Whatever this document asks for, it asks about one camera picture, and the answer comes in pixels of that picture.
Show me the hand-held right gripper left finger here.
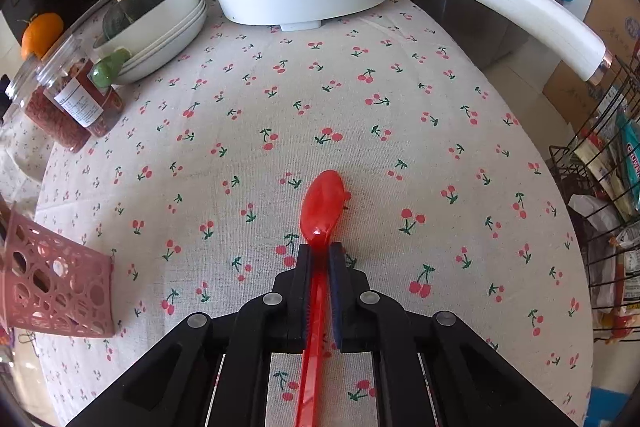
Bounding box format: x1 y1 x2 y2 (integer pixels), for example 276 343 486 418
67 243 312 427

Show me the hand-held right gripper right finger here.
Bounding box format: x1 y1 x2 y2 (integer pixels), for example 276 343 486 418
329 242 576 427

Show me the red plastic spoon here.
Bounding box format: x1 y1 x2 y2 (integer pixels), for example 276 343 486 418
295 169 352 427

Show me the pink perforated basket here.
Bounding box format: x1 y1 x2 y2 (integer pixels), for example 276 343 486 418
0 202 117 339

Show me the cherry print tablecloth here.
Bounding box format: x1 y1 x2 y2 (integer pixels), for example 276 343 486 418
0 0 597 427

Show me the white shallow oval bowl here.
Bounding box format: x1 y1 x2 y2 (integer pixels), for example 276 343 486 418
114 0 207 74
111 2 209 86

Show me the labelled jar of red flakes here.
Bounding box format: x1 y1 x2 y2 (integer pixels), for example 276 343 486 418
37 34 126 139

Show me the green ceramic spoon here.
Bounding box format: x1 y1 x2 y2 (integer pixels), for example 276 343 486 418
90 48 132 88

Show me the plain jar of red flakes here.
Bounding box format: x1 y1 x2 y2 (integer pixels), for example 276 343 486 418
5 54 92 154

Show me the stack of white bowls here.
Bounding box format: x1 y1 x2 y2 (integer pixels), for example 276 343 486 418
92 0 201 58

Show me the teal snack packet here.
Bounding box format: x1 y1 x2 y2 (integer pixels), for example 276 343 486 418
614 113 640 214

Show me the dark green squash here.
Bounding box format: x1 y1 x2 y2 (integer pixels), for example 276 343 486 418
102 0 174 40

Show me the orange fruit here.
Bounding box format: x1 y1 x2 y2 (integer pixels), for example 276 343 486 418
21 12 65 62

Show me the cardboard box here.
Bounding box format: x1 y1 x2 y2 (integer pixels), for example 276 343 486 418
541 0 640 124

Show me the black wire rack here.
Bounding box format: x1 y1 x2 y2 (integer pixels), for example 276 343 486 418
547 54 640 344

